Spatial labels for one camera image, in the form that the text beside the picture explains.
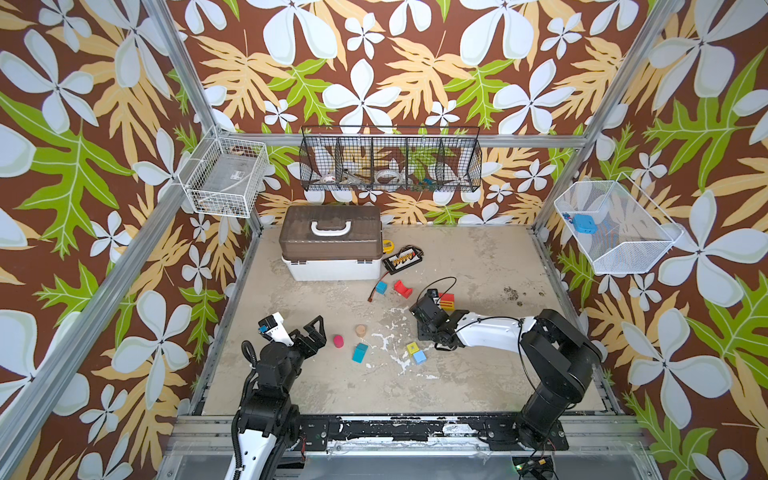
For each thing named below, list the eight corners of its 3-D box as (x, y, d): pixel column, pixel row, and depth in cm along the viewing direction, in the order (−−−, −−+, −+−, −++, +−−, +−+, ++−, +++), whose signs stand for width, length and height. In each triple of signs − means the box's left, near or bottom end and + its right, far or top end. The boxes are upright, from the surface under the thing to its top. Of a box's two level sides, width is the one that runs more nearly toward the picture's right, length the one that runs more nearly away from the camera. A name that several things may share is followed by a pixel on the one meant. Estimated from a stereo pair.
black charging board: (393, 278, 107) (393, 275, 105) (379, 264, 111) (379, 260, 109) (424, 258, 113) (425, 255, 111) (411, 245, 117) (411, 242, 115)
